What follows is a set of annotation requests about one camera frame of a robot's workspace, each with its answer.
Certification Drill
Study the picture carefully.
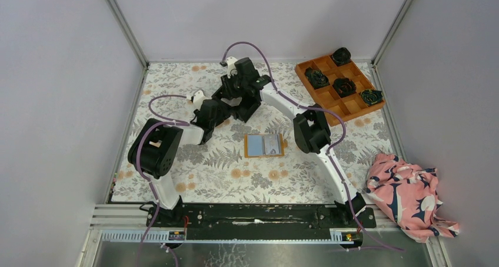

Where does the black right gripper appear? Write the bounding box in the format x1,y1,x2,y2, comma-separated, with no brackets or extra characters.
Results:
219,71,247,102

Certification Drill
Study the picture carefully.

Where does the black plastic card box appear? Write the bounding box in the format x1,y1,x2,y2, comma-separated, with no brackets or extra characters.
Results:
211,86,261,123

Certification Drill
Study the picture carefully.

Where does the yellow leather card holder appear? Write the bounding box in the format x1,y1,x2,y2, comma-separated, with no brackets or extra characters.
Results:
244,134,286,158

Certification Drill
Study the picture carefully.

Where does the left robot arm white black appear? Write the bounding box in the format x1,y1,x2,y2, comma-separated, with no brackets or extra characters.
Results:
127,99,230,226

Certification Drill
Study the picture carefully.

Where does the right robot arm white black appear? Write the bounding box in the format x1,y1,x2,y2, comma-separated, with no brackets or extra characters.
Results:
214,56,367,227

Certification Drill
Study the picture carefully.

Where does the stack of credit cards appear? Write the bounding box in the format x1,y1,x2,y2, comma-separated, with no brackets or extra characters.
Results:
221,98,242,107

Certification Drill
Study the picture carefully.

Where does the floral patterned table mat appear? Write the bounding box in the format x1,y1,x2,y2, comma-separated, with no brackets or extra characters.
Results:
127,63,392,203

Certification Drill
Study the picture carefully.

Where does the rolled green tie left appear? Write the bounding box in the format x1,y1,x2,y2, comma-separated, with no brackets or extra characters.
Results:
305,68,330,89

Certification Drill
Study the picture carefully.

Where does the rolled green tie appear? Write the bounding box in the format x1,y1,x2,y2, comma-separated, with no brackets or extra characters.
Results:
305,68,330,89
360,89,384,106

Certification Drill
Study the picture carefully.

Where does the rolled dark tie centre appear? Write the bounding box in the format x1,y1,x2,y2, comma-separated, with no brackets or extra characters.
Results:
332,78,357,98

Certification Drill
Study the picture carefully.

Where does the rolled dark tie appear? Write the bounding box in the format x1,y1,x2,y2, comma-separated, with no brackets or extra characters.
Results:
331,47,351,66
332,78,357,98

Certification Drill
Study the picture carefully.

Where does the orange wooden compartment tray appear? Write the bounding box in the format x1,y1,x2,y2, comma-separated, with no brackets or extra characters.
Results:
295,55,385,121

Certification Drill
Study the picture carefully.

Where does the rolled dark tie top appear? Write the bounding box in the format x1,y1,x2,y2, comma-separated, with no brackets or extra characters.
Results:
331,47,351,66

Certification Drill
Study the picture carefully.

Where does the rolled green tie right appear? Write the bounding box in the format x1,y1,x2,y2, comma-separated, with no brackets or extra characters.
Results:
360,89,384,106

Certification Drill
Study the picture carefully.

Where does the pink patterned cloth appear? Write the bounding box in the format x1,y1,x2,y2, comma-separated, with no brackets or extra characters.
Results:
365,153,460,243

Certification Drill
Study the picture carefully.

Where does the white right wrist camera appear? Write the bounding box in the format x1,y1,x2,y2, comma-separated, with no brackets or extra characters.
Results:
219,56,238,78

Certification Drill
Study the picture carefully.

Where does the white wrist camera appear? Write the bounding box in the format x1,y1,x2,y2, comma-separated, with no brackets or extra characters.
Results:
219,56,238,78
187,89,211,109

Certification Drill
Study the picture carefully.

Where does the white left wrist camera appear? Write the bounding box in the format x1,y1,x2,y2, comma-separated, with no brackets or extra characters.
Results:
187,89,211,109

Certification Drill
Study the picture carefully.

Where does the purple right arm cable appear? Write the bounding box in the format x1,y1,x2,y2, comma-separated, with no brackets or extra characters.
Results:
219,41,406,252

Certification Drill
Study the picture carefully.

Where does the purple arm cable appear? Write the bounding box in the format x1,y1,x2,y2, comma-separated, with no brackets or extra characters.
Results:
132,94,196,267
219,41,406,252

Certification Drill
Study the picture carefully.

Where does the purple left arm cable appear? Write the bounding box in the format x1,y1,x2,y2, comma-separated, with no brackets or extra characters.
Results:
132,94,196,267

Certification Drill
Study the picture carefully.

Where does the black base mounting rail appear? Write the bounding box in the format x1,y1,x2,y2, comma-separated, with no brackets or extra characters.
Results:
146,203,377,242

